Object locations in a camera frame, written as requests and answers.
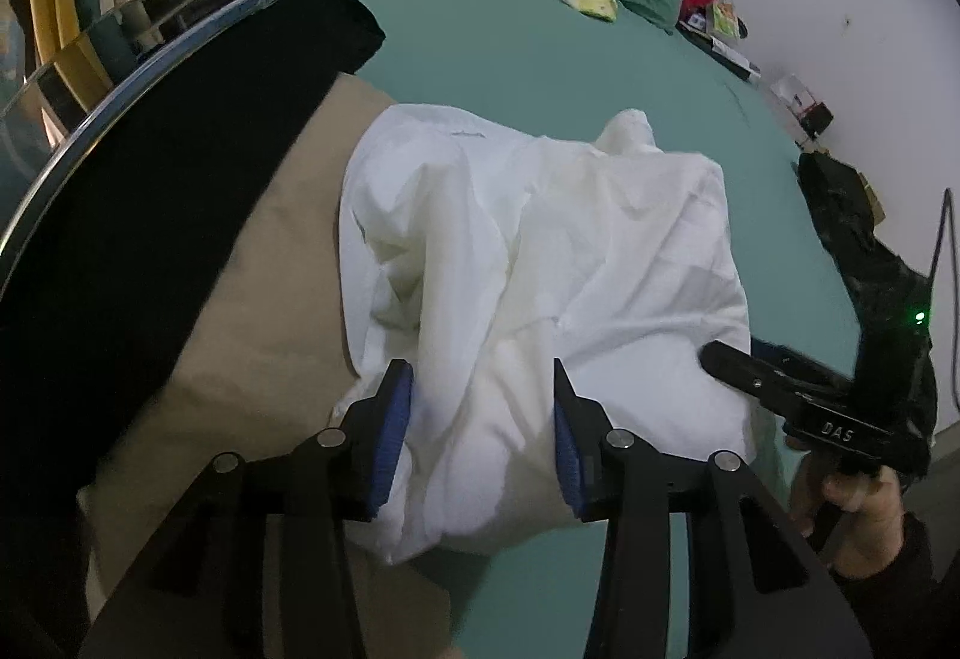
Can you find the beige garment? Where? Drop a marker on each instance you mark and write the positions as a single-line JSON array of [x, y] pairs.
[[262, 299]]

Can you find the person's right hand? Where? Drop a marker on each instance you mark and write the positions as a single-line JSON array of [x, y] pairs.
[[862, 516]]

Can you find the colourful picture book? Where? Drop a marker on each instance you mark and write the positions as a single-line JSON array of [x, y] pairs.
[[726, 18]]

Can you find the person's right forearm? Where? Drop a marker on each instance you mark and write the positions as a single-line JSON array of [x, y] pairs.
[[900, 606]]

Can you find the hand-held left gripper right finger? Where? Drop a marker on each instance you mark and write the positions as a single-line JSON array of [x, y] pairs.
[[566, 456]]

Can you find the white paper item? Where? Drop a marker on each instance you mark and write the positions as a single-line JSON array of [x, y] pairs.
[[791, 91]]

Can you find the black garment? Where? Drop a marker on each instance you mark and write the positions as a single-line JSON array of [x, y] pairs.
[[150, 217]]

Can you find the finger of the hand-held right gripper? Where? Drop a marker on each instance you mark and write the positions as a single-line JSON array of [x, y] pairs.
[[802, 363], [735, 367]]

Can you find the white hooded jacket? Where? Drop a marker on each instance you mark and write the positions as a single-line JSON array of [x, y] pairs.
[[562, 254]]

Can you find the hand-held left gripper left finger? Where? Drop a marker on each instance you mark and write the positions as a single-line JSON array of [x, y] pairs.
[[394, 434]]

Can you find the small black box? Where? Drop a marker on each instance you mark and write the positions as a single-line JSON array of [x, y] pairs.
[[817, 119]]

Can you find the black crumpled cloth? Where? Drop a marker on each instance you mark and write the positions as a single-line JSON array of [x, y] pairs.
[[840, 209]]

